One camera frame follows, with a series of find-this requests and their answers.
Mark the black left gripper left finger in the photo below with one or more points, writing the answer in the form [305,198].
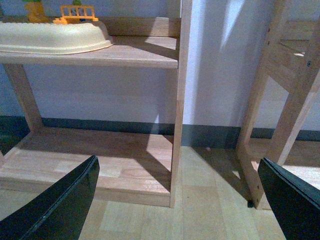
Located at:
[58,213]

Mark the cream plastic toy base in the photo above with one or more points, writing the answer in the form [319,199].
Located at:
[53,39]

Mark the orange toy fence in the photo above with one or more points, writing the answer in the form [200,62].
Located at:
[73,14]

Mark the wooden shelf unit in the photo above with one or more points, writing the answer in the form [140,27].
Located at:
[135,168]

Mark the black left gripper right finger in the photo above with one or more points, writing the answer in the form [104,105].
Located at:
[294,202]

